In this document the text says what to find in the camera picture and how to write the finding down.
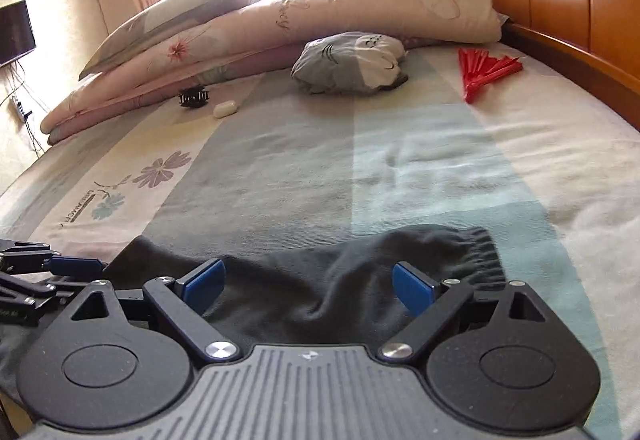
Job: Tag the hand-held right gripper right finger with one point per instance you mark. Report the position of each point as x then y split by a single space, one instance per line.
412 287

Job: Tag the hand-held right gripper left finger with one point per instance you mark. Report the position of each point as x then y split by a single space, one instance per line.
205 282

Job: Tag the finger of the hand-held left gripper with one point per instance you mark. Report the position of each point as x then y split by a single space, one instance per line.
75 266
35 297

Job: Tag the dark grey pants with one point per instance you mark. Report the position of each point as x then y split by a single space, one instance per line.
310 280

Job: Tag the bed with checked sheet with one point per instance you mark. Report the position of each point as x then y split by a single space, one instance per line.
425 170

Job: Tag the white power strip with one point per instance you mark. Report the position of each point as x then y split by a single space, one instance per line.
22 108

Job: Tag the white earbuds case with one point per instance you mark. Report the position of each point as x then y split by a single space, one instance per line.
225 109

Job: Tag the black hair claw clip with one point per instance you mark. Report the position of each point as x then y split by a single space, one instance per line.
194 98

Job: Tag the red folding fan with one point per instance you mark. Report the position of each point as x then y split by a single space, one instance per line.
485 70

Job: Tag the grey cat-print cushion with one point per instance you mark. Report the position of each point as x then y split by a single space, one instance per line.
345 63

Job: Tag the floral grey pillow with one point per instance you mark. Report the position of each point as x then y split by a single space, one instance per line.
165 18

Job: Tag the folded floral quilt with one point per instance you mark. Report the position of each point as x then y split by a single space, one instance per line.
325 15

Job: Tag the black wall television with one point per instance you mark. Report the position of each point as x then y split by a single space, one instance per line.
15 33

